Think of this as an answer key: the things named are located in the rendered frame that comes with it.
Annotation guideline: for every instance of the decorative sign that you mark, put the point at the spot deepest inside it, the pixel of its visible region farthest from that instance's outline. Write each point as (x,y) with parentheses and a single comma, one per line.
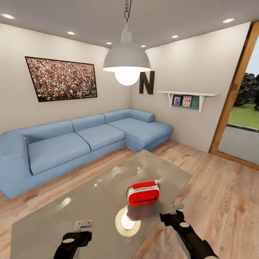
(149,85)

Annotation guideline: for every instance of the radio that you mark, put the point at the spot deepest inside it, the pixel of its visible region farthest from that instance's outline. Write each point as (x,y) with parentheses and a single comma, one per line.
(143,193)

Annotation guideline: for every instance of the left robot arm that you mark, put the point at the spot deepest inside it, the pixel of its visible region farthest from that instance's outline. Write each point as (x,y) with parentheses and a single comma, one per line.
(70,246)

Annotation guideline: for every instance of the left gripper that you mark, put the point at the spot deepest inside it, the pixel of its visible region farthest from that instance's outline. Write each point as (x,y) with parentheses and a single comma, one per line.
(84,237)

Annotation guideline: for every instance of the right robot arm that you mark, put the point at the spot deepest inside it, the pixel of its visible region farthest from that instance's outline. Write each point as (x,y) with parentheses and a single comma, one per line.
(193,246)

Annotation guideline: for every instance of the shelf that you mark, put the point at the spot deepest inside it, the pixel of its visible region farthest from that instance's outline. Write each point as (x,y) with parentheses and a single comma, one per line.
(197,100)

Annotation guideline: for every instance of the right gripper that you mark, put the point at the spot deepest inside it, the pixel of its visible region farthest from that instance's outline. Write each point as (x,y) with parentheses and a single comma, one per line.
(168,218)

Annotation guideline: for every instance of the sofa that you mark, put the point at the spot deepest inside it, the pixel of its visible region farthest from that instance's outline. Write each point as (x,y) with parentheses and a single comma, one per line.
(34,156)

